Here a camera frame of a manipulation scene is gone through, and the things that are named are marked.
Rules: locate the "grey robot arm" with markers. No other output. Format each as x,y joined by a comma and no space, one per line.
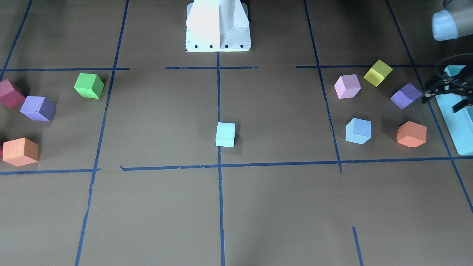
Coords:
453,22

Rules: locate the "light blue foam block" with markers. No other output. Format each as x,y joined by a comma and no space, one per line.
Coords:
225,135
358,131

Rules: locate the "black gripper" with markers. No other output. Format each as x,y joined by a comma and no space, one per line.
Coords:
448,85

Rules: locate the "orange foam block near bin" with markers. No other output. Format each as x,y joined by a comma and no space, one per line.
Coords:
411,134

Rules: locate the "purple foam block far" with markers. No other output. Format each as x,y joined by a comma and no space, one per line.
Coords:
38,108

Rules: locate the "white mounting post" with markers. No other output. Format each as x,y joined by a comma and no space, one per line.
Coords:
218,26

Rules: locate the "pink foam block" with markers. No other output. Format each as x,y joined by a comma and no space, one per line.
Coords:
347,86

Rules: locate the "red foam block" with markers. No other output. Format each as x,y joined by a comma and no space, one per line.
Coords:
10,94

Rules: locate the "orange foam block far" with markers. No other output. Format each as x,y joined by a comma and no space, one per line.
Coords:
20,152

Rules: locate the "teal plastic bin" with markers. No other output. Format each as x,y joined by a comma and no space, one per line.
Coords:
459,123

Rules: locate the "purple foam block near bin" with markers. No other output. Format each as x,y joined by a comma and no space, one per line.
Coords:
405,96

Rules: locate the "green foam block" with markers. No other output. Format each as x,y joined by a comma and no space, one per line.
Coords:
89,85

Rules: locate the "yellow-green foam block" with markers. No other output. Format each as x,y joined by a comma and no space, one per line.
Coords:
377,73

